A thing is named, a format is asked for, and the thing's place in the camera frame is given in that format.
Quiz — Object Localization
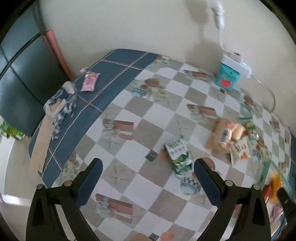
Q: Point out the yellow bagged cake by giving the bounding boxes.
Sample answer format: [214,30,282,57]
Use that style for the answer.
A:
[270,172,283,204]

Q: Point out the beige persimmon cake packet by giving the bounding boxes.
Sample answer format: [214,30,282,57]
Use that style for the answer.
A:
[230,136,252,166]

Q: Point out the green edged milk biscuit packet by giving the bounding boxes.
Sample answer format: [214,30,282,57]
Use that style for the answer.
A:
[239,117,259,141]

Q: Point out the orange striped cake packet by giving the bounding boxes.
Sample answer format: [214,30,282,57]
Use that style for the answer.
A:
[205,118,239,153]

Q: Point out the green milk snack packet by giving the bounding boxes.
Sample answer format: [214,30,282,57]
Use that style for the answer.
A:
[164,138,193,175]

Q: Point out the teal shallow cardboard tray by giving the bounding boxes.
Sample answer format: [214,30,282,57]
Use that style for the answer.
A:
[259,161,292,236]

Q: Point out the blue white crumpled wrapper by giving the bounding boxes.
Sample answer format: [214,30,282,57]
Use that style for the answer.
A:
[44,81,77,140]

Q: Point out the teal box with red tag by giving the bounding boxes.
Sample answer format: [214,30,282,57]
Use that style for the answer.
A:
[215,62,240,91]

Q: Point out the dark cabinet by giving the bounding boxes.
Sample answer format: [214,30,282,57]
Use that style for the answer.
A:
[1,1,69,136]

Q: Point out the checkered patterned tablecloth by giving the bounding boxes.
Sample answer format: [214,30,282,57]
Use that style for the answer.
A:
[41,49,294,240]

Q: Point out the small pink sachet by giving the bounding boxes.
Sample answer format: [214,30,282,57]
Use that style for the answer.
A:
[81,72,101,92]

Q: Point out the white power strip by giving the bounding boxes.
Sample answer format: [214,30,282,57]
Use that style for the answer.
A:
[221,52,252,78]

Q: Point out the grey power cable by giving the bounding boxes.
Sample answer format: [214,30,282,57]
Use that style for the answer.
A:
[249,72,277,113]

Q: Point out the white wall plug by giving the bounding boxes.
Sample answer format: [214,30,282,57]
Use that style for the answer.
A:
[209,0,225,30]

